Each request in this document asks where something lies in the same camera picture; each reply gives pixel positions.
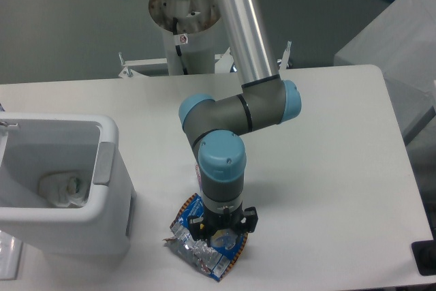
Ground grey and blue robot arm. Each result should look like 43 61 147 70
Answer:
161 0 302 241

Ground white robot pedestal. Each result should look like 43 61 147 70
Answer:
149 0 221 76

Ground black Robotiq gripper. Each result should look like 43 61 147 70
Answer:
188 206 258 241

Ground blue snack wrapper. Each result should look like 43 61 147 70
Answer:
164 193 248 281

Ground crushed clear plastic bottle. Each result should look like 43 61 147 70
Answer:
193 163 239 251

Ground crumpled white trash piece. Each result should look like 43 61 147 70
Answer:
38 172 89 209

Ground grey covered side table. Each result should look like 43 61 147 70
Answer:
334 0 435 144

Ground white plastic trash can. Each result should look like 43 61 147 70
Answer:
1 112 136 255

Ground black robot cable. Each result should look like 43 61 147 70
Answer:
172 16 189 75

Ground black device at table edge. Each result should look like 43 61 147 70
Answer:
411 240 435 276

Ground white pedestal foot frame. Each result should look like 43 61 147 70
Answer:
118 40 293 78

